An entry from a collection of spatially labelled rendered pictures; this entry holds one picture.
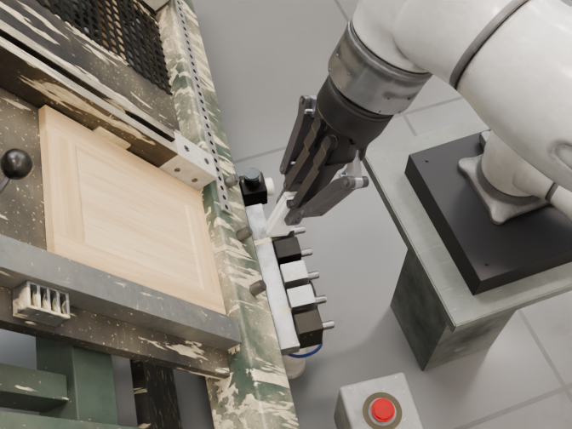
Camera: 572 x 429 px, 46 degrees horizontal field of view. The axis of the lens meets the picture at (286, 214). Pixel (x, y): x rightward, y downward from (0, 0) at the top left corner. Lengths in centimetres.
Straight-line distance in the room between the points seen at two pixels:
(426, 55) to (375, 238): 189
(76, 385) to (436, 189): 91
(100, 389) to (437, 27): 74
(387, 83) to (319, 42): 244
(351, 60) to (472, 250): 94
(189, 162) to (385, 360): 112
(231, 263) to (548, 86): 93
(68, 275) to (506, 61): 68
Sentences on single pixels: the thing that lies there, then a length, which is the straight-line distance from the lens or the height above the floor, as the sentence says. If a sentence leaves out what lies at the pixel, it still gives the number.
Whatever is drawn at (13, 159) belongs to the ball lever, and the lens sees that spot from 85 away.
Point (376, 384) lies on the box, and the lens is 122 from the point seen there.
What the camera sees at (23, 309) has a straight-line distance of 94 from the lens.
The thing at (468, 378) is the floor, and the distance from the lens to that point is 227.
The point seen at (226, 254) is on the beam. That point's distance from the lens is 135.
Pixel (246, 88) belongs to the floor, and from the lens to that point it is 285.
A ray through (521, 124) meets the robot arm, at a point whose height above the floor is 169.
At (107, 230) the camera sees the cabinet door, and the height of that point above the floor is 113.
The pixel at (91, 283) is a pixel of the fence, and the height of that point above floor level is 121.
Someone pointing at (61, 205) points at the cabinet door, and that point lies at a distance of 109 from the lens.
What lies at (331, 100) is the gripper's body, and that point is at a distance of 64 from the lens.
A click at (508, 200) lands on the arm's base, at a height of 87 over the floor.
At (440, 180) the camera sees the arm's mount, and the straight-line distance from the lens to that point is 158.
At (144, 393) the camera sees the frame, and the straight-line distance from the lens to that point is 134.
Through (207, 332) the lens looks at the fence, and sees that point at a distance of 119.
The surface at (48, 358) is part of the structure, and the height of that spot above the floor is 111.
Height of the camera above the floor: 208
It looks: 58 degrees down
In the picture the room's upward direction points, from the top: straight up
